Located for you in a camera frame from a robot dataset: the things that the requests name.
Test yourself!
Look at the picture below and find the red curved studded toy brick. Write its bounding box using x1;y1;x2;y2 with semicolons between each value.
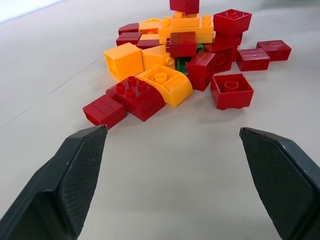
105;75;166;123

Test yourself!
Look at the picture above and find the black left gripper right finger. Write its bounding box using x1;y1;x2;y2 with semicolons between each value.
239;127;320;240

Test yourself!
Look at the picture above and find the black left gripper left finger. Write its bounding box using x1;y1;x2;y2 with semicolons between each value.
0;124;109;240

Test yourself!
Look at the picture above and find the red square building block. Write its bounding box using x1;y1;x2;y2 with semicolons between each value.
212;31;244;50
213;8;253;38
185;51;217;92
169;0;201;15
165;31;198;59
210;73;255;111
203;43;239;75

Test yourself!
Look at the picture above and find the red curved building block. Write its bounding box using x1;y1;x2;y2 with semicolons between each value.
117;22;140;36

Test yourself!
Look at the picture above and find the red ribbed building block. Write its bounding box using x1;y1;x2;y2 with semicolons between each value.
235;48;272;72
115;31;143;47
82;94;128;130
256;39;293;62
136;33;168;50

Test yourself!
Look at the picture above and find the yellow curved building block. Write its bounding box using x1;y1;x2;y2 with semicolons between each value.
138;17;163;35
135;64;194;107

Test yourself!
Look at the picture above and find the yellow square building block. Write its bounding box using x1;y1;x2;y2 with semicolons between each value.
103;42;146;83
141;44;176;71

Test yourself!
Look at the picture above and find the green plastic toy brick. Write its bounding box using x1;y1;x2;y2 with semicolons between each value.
174;42;205;75

